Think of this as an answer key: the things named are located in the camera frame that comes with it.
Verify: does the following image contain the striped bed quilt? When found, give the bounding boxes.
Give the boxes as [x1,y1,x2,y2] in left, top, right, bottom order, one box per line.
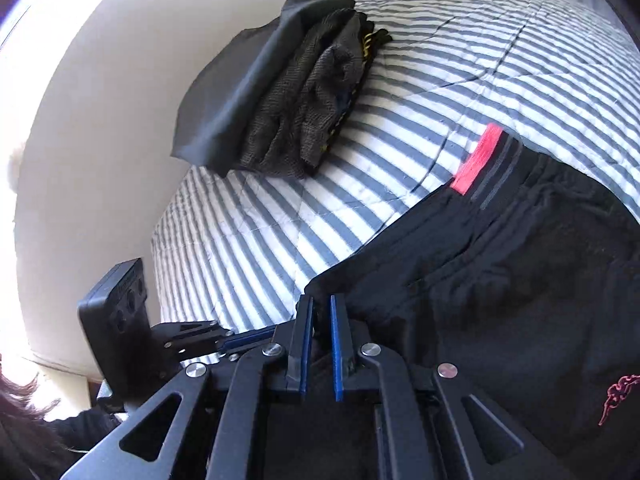
[150,0,640,356]

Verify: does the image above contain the black pants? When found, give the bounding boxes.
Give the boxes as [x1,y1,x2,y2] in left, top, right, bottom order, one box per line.
[302,125,640,480]

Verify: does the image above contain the dark mesh folded garment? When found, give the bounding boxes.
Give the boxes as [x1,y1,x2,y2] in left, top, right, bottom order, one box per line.
[235,7,376,181]

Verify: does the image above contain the black folded garment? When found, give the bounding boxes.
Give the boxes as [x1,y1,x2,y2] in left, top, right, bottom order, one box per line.
[170,0,358,178]

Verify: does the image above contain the black garment yellow stitching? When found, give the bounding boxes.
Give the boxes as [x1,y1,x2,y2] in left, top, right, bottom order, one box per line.
[320,27,393,158]

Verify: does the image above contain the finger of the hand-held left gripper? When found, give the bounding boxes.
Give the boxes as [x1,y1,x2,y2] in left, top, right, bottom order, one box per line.
[150,319,280,350]
[162,346,251,367]

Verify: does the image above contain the person's dark hair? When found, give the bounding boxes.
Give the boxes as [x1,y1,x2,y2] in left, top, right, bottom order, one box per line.
[0,362,88,480]

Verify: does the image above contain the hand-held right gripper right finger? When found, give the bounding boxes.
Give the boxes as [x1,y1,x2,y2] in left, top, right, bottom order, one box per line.
[329,294,581,480]

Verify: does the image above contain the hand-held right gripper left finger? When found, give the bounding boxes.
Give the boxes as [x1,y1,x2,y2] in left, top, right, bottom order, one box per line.
[60,295,315,480]

